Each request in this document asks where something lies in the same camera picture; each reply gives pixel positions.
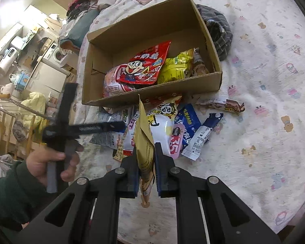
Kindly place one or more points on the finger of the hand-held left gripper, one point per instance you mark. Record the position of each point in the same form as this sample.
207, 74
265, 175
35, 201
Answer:
101, 128

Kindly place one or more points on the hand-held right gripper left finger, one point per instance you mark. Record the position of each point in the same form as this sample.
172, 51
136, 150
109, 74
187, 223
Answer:
134, 180

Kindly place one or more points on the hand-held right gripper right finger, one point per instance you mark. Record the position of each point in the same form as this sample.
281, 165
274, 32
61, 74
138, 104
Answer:
162, 178

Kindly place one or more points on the beige orange cartoon snack packet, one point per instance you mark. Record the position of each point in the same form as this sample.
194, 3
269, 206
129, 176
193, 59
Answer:
145, 144

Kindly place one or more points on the pink white shrimp snack packet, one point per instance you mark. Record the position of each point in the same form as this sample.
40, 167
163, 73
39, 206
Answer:
111, 83

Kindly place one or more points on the red cartoon candy packet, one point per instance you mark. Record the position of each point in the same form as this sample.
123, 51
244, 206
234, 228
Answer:
142, 66

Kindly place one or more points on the cardboard box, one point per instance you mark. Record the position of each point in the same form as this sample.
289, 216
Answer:
147, 30

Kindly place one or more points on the brown orange snack packet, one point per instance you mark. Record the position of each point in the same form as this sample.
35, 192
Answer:
199, 66

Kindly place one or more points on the person's left forearm green sleeve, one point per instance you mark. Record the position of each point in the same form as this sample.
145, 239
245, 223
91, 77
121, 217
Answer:
12, 198

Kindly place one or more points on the person's left hand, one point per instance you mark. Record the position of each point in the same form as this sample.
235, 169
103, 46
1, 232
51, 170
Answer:
40, 162

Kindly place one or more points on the white blue printed snack packet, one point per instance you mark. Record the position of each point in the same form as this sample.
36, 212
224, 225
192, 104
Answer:
111, 129

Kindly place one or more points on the brown striped snack packet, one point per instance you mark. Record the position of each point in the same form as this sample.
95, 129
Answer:
122, 150

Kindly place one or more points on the pale yellow cloth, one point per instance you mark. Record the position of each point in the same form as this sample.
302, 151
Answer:
34, 105

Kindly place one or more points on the white dark blue snack packet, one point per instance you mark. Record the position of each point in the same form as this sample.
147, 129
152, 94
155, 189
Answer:
200, 139

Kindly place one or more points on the white popcorn snack packet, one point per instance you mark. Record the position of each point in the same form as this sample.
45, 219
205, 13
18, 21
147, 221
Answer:
162, 122

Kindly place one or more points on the white kitchen cabinet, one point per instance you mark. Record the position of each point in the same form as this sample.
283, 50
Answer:
47, 77

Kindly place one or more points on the wooden chair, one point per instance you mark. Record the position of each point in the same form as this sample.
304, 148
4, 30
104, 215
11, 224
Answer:
5, 132

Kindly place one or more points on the blue yellow snack packet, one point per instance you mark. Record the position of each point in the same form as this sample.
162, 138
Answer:
190, 122

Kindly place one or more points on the white washing machine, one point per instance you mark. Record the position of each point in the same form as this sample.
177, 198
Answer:
54, 53

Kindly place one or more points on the white water heater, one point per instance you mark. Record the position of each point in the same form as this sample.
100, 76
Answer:
6, 61

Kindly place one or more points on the brown chocolate bar wrapper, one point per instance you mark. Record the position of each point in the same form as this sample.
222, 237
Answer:
223, 105

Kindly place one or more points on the printed white blanket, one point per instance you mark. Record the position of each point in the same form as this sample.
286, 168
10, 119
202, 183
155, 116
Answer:
256, 144

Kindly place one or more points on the pile of clothes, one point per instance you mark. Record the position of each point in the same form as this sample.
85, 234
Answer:
76, 7

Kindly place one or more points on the dark striped cloth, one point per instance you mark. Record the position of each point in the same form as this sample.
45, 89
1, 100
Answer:
218, 30

